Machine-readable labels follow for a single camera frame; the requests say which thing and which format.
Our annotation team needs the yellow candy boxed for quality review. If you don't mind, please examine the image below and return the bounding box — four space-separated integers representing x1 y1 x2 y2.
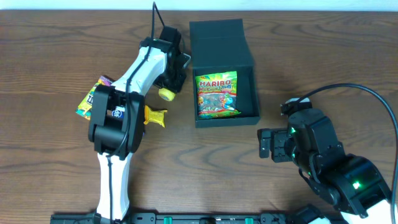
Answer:
144 105 168 128

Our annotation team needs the Pretz snack box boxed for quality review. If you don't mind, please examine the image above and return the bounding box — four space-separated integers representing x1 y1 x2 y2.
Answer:
75 76 113 120

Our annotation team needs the blue Eclipse mint tin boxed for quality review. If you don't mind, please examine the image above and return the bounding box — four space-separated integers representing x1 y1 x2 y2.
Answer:
111 106 125 119

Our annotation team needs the black open gift box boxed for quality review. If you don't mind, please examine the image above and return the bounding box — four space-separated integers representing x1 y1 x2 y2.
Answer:
189 19 260 128

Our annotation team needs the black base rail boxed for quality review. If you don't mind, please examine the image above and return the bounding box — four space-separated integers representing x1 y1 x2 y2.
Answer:
49 211 343 224

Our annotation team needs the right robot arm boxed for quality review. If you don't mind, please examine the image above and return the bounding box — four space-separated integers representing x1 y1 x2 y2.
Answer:
257 108 393 218

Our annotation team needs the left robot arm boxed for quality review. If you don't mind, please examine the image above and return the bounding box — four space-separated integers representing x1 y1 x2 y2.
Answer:
88 26 190 223

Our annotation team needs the yellow Mentos gum bottle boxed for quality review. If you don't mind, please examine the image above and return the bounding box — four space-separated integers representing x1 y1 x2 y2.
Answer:
158 88 176 101

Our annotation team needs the Haribo gummy candy bag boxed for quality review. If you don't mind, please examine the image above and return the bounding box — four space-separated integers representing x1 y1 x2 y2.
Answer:
195 71 241 119

